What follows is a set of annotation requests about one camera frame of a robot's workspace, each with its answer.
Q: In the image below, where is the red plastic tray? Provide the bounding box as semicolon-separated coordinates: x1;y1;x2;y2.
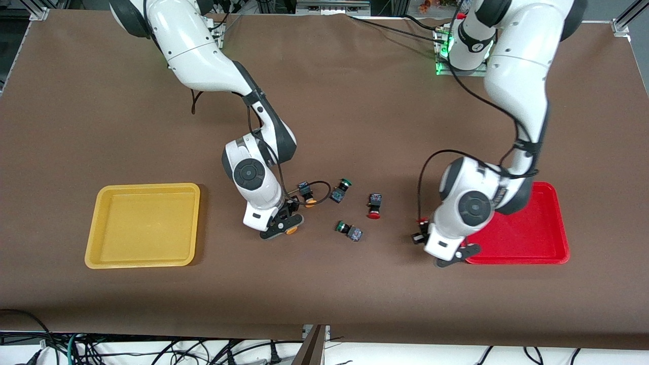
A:
465;181;570;265

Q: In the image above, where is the dark table frame post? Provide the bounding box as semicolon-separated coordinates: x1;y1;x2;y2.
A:
292;324;328;365

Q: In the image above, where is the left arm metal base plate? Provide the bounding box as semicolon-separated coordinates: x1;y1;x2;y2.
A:
435;57;488;77

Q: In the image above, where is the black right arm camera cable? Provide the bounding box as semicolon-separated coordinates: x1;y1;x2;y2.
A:
190;89;333;207

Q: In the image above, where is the black base cable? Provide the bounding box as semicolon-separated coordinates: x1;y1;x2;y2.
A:
212;5;244;32

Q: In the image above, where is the black cable on table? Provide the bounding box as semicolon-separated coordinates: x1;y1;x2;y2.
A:
347;14;448;42

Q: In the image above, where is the green floor cable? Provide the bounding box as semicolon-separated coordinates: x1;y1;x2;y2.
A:
67;332;84;365

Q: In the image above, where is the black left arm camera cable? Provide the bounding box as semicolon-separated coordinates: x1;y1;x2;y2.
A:
417;20;539;224

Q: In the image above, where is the yellow plastic tray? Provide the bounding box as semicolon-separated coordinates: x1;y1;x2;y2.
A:
84;183;201;269

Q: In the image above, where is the aluminium frame crossbar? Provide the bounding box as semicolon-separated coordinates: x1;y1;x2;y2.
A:
297;0;371;16

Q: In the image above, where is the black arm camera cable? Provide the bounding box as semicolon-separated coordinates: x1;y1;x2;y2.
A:
190;89;333;207
417;20;539;224

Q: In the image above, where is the green mushroom push button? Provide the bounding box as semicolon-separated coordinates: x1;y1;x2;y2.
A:
330;178;353;203
336;221;364;242

